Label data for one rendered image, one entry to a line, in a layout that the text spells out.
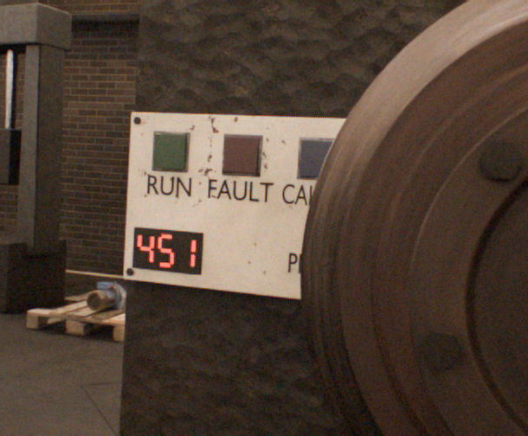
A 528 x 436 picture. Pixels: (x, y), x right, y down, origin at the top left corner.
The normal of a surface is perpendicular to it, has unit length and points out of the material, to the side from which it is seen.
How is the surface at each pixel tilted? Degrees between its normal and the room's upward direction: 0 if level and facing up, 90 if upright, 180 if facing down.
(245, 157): 90
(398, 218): 90
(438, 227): 90
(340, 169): 90
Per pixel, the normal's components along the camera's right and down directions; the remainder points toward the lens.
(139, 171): -0.32, 0.03
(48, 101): 0.87, 0.06
